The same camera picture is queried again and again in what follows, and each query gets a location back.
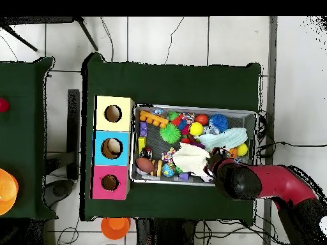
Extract cream waffle cloth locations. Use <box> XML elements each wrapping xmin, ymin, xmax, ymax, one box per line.
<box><xmin>172</xmin><ymin>142</ymin><xmax>215</xmax><ymax>182</ymax></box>

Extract mint green cloth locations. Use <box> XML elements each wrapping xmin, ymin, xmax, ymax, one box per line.
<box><xmin>195</xmin><ymin>127</ymin><xmax>248</xmax><ymax>153</ymax></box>

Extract wooden three-hole box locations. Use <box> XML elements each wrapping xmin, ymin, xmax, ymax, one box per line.
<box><xmin>90</xmin><ymin>95</ymin><xmax>135</xmax><ymax>201</ymax></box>

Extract shallow clear mesh bin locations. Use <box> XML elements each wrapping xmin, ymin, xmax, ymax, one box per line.
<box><xmin>128</xmin><ymin>103</ymin><xmax>258</xmax><ymax>189</ymax></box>

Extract green spiky ball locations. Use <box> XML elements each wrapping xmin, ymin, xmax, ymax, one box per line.
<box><xmin>159</xmin><ymin>122</ymin><xmax>182</xmax><ymax>144</ymax></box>

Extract smooth yellow ball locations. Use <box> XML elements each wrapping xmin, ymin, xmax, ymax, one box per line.
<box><xmin>189</xmin><ymin>121</ymin><xmax>204</xmax><ymax>137</ymax></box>

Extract globe print ball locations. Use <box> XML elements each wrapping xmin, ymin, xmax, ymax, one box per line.
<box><xmin>162</xmin><ymin>163</ymin><xmax>176</xmax><ymax>177</ymax></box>

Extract brown football toy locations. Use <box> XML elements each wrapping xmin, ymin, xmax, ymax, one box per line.
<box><xmin>135</xmin><ymin>157</ymin><xmax>156</xmax><ymax>174</ymax></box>

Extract orange red ball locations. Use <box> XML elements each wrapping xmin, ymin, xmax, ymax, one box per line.
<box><xmin>195</xmin><ymin>114</ymin><xmax>209</xmax><ymax>126</ymax></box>

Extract dark green table cloth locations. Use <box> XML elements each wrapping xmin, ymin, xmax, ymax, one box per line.
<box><xmin>0</xmin><ymin>56</ymin><xmax>58</xmax><ymax>221</ymax></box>
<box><xmin>80</xmin><ymin>52</ymin><xmax>262</xmax><ymax>226</ymax></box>

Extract blue spiky ball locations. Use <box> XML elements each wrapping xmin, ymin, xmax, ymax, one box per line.
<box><xmin>208</xmin><ymin>114</ymin><xmax>229</xmax><ymax>133</ymax></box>

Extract yellow tennis ball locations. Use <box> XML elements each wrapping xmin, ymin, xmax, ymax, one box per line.
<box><xmin>236</xmin><ymin>142</ymin><xmax>249</xmax><ymax>157</ymax></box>

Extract black upright stand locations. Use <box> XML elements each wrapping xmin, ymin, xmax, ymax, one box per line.
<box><xmin>44</xmin><ymin>89</ymin><xmax>80</xmax><ymax>207</ymax></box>

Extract black tripod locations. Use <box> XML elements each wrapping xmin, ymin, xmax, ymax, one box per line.
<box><xmin>0</xmin><ymin>16</ymin><xmax>99</xmax><ymax>52</ymax></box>

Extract large orange plastic cup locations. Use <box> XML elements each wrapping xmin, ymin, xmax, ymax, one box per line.
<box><xmin>0</xmin><ymin>168</ymin><xmax>19</xmax><ymax>216</ymax></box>

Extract thin black cable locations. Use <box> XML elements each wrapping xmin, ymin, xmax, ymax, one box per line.
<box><xmin>163</xmin><ymin>16</ymin><xmax>185</xmax><ymax>65</ymax></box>
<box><xmin>99</xmin><ymin>16</ymin><xmax>115</xmax><ymax>63</ymax></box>

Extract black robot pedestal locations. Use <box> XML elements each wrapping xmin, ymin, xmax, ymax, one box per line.
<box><xmin>135</xmin><ymin>218</ymin><xmax>197</xmax><ymax>245</ymax></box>

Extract black cable bundle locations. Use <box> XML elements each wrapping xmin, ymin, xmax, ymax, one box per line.
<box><xmin>196</xmin><ymin>218</ymin><xmax>291</xmax><ymax>245</ymax></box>

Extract black power cable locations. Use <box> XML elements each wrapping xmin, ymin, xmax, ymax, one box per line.
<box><xmin>256</xmin><ymin>109</ymin><xmax>327</xmax><ymax>160</ymax></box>

